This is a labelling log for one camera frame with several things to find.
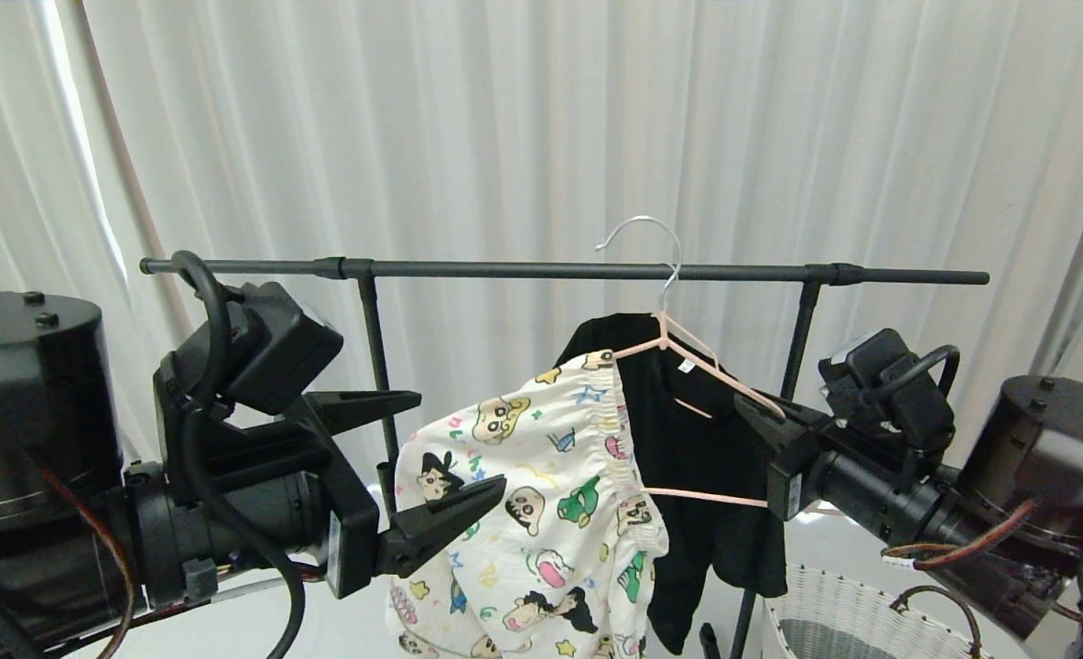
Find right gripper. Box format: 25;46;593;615
765;423;949;551

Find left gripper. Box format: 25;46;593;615
125;390;508;612

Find cream printed shorts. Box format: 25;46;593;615
385;349;671;659

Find black short-sleeved shirt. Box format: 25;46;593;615
555;313;791;656

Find pink clothes hanger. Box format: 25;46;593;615
594;216;787;511

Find white laundry basket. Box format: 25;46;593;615
759;564;996;659

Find black clothes rack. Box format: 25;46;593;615
138;254;991;659

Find white curtain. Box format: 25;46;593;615
0;0;1083;587

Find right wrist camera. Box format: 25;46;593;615
818;328;958;459

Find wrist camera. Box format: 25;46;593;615
155;279;346;422
818;328;958;459

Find black cable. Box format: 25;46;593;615
875;344;961;404
168;250;309;659

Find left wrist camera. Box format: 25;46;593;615
155;279;346;422

